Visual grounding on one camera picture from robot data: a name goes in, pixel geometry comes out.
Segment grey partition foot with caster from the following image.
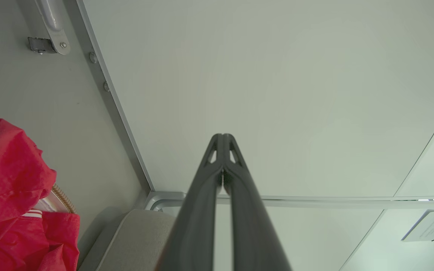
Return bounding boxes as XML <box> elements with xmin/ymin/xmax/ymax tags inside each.
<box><xmin>28</xmin><ymin>0</ymin><xmax>70</xmax><ymax>56</ymax></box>

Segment white paper note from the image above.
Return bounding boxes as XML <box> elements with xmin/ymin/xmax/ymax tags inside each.
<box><xmin>402</xmin><ymin>210</ymin><xmax>434</xmax><ymax>242</ymax></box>

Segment woven laundry basket white liner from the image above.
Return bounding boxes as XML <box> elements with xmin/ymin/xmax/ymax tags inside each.
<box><xmin>49</xmin><ymin>183</ymin><xmax>78</xmax><ymax>215</ymax></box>

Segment grey fabric seat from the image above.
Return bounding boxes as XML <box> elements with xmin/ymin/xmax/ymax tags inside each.
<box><xmin>78</xmin><ymin>209</ymin><xmax>180</xmax><ymax>271</ymax></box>

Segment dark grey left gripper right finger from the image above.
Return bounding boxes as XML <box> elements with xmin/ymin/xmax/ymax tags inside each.
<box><xmin>223</xmin><ymin>134</ymin><xmax>292</xmax><ymax>271</ymax></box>

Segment red and white garment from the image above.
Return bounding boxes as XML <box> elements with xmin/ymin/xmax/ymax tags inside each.
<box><xmin>0</xmin><ymin>119</ymin><xmax>81</xmax><ymax>271</ymax></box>

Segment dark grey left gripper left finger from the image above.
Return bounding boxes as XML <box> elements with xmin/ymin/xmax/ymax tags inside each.
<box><xmin>156</xmin><ymin>134</ymin><xmax>224</xmax><ymax>271</ymax></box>

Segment white partition panel grey frame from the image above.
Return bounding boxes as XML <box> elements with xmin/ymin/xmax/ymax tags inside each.
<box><xmin>76</xmin><ymin>0</ymin><xmax>434</xmax><ymax>201</ymax></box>

